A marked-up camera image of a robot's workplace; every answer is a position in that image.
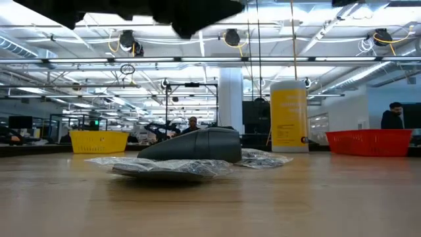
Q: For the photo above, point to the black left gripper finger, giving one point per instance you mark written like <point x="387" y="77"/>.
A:
<point x="190" y="16"/>

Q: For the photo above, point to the dark grey plastic case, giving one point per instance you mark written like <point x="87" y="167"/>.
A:
<point x="197" y="145"/>

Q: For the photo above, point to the clear packet with black item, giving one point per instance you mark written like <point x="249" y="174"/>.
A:
<point x="158" y="169"/>
<point x="261" y="158"/>

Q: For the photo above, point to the white building column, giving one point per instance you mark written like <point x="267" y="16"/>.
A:
<point x="230" y="98"/>

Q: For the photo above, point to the person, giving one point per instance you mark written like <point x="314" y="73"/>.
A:
<point x="392" y="116"/>
<point x="192" y="124"/>

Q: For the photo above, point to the black monitor screen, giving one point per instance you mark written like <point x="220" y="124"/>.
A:
<point x="256" y="113"/>
<point x="19" y="121"/>
<point x="412" y="115"/>

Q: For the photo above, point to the yellow plastic basket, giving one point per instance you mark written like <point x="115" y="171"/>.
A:
<point x="98" y="141"/>

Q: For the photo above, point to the white yellow-label wipes canister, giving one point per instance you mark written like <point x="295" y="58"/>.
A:
<point x="289" y="118"/>

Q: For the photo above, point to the red plastic basket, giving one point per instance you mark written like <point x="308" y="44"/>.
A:
<point x="370" y="142"/>

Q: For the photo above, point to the black background station frame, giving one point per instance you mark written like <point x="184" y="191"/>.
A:
<point x="166" y="105"/>

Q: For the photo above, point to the black metal table frame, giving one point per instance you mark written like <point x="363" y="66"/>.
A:
<point x="33" y="149"/>

